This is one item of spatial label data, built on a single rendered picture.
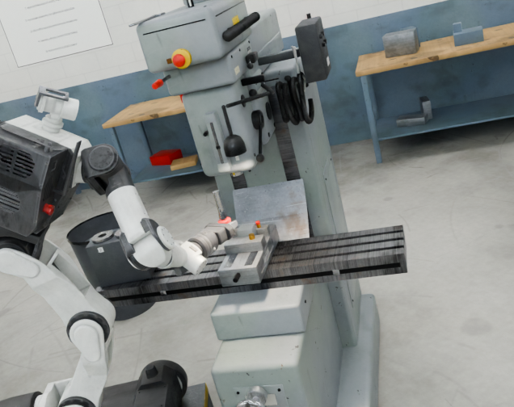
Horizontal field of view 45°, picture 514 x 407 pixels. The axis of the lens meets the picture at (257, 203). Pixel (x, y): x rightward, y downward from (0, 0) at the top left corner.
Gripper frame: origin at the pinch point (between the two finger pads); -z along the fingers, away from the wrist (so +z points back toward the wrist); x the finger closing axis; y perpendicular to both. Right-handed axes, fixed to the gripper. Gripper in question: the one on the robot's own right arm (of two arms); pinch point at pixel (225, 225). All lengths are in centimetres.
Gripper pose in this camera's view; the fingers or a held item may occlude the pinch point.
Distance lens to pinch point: 225.1
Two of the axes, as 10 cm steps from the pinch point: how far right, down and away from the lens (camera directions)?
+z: -5.3, 4.2, -7.3
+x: -8.1, -0.1, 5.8
